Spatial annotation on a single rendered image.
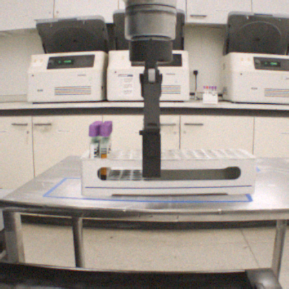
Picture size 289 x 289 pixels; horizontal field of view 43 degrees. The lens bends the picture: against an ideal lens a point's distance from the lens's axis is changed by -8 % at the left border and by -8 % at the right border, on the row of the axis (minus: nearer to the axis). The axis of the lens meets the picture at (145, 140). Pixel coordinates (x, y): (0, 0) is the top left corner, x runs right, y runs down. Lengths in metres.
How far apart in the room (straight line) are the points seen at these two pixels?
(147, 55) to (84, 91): 2.02
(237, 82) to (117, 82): 0.81
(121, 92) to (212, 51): 0.99
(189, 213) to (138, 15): 0.32
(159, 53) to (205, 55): 2.61
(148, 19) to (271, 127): 2.13
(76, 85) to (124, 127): 0.44
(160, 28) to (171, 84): 1.96
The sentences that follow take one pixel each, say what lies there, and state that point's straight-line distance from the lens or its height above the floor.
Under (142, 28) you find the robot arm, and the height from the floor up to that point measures 1.09.
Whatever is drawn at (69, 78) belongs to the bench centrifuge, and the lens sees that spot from 2.66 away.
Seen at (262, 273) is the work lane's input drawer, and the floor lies 0.82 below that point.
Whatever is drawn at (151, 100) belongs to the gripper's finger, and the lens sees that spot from 0.60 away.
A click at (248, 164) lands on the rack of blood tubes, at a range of 0.66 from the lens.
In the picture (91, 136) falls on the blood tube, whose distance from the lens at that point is 0.64.
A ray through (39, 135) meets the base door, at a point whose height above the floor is 0.68.
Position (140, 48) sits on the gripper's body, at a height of 1.06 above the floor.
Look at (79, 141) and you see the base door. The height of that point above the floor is 0.64.
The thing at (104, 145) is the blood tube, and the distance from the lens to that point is 0.64.
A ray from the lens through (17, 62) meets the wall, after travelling 3.48.
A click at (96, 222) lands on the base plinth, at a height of 0.04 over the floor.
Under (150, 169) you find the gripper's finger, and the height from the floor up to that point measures 0.87.
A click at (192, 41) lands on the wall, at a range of 3.24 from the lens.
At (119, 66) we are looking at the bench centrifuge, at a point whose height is 1.14.
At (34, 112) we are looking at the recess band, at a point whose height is 0.84.
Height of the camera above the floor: 1.00
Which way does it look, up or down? 8 degrees down
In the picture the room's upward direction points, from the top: straight up
